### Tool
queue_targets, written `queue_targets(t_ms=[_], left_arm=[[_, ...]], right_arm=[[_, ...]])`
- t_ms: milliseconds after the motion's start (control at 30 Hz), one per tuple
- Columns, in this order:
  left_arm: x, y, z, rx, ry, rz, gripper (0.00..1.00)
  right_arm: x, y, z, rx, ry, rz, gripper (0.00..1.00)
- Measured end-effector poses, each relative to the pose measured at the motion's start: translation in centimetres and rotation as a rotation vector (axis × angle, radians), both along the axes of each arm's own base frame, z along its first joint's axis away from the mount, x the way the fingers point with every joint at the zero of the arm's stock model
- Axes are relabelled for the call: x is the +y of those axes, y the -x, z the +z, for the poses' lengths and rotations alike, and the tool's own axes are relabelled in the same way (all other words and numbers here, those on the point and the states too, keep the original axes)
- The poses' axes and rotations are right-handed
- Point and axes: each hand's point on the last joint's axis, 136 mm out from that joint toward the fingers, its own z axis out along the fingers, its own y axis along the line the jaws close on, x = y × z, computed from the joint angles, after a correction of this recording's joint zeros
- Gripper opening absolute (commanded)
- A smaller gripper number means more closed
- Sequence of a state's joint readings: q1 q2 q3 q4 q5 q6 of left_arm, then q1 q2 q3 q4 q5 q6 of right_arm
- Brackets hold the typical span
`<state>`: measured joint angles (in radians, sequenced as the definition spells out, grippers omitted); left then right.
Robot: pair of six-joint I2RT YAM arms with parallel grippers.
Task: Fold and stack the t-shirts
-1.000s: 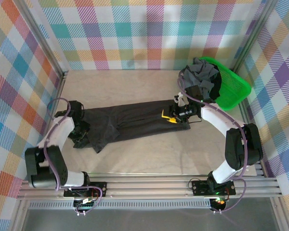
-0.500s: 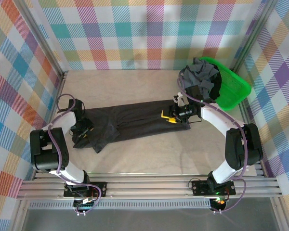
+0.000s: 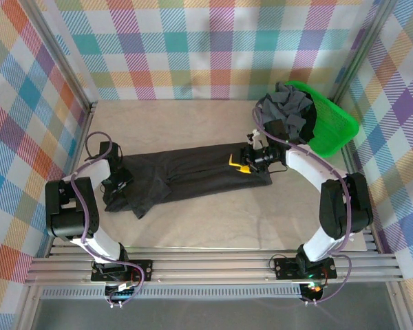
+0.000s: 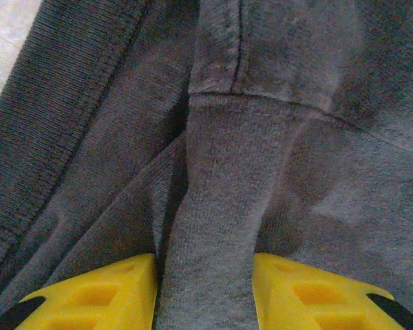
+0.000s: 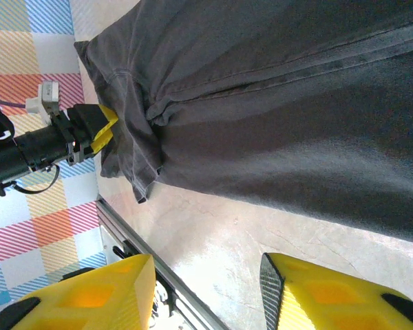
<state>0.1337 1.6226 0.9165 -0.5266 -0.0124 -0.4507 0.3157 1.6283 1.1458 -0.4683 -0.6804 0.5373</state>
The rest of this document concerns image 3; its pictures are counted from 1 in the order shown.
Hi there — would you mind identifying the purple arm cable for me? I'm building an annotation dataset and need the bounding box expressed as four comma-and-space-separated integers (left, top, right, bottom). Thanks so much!
253, 104, 354, 305
68, 132, 146, 307

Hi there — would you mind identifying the right controller board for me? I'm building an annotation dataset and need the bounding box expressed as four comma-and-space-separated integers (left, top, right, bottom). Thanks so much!
299, 281, 328, 303

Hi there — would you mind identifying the grey t-shirt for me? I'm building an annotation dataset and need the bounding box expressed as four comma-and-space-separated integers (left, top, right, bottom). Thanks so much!
256, 81, 316, 145

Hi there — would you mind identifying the grey slotted cable duct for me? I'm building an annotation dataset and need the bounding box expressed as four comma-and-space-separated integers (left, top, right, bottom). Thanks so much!
41, 287, 302, 300

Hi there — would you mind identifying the black t-shirt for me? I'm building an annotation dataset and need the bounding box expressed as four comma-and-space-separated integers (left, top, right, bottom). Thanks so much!
103, 142, 273, 220

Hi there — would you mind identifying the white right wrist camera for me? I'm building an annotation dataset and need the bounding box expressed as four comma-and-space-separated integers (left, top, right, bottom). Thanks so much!
246, 129, 268, 151

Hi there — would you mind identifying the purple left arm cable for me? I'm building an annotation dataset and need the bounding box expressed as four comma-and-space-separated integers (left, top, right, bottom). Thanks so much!
68, 132, 146, 307

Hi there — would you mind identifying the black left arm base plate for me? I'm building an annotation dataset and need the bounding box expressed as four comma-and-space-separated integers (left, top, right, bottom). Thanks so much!
91, 259, 153, 283

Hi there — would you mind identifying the left controller board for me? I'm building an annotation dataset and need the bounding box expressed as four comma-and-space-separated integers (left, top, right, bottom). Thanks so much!
105, 283, 140, 307

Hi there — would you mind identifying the green plastic basket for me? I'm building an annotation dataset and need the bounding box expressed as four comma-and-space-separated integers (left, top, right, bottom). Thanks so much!
284, 80, 361, 159

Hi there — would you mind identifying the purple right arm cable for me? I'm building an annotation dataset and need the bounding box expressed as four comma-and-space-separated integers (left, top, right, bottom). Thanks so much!
253, 104, 354, 305

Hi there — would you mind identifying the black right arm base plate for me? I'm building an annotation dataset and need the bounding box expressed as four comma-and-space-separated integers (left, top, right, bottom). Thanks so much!
273, 257, 337, 280

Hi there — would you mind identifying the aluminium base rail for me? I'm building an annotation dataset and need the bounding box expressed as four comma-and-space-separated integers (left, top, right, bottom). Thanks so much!
23, 243, 403, 286

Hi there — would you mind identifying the controller board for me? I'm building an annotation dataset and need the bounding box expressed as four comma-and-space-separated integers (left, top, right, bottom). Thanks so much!
299, 281, 328, 303
105, 283, 140, 307

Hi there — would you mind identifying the aluminium frame post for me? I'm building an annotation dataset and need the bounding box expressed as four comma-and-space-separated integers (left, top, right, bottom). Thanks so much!
20, 0, 99, 111
331, 0, 400, 102

